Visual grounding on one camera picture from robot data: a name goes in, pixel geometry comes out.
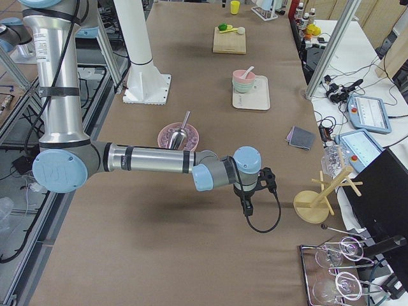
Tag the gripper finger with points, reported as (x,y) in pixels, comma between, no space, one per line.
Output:
(247,207)

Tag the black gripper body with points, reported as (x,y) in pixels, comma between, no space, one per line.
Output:
(244,194)

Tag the small pink bowl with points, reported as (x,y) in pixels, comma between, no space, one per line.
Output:
(237,76)

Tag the white ceramic spoon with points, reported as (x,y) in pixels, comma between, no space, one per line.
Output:
(245,74)

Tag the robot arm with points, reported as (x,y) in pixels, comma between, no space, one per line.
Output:
(68,157)

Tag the large pink bowl with ice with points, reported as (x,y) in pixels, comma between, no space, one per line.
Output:
(192,136)

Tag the wooden mug tree stand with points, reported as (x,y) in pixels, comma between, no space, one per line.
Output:
(314,207)

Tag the grey folded cloth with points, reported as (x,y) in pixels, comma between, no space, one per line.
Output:
(300,138)

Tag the metal ice scoop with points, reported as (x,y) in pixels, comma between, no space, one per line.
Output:
(179,136)

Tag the cream rectangular serving tray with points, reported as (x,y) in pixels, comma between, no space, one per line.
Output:
(258,98)

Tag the green stacked bowls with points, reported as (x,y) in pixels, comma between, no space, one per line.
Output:
(242,88)

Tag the wine glass rack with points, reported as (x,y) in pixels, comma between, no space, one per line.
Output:
(329,270)

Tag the black monitor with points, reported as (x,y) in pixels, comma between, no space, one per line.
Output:
(382,206)

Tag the blue teach pendant tablet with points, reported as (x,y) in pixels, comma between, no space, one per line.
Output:
(368,113)

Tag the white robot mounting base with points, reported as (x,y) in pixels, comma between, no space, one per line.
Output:
(145,83)

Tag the bamboo cutting board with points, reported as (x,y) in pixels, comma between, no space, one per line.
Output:
(229,43)

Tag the yellow plastic knife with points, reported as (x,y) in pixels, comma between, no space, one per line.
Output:
(229,30)

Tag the green toy lime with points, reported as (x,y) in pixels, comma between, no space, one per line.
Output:
(222,27)

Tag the cup rack with pastel cups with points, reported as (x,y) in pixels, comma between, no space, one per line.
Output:
(268,10)

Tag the yellow plastic cup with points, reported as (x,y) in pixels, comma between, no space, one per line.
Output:
(234,7)

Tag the aluminium frame post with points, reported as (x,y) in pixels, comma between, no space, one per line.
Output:
(336,37)

